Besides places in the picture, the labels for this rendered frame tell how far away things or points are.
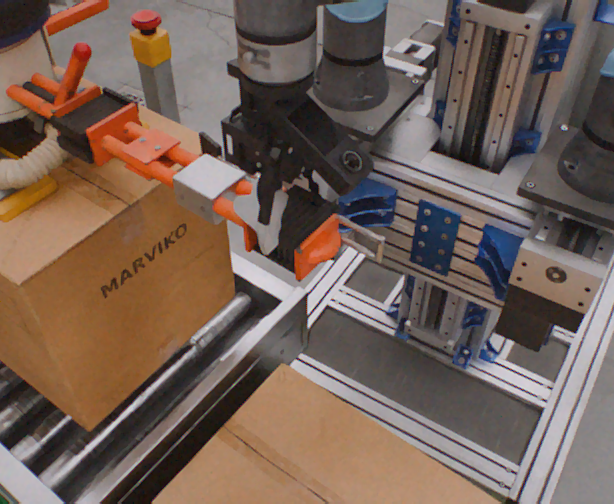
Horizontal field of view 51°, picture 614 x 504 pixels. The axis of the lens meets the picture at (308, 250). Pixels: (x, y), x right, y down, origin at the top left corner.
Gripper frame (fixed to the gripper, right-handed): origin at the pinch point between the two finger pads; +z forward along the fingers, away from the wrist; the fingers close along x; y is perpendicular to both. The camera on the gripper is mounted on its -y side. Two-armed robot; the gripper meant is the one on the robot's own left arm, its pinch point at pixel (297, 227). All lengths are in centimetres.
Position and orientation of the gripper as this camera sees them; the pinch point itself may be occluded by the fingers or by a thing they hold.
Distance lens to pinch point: 76.2
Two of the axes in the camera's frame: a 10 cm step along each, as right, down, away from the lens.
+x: -6.1, 5.7, -5.5
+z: 0.0, 7.0, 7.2
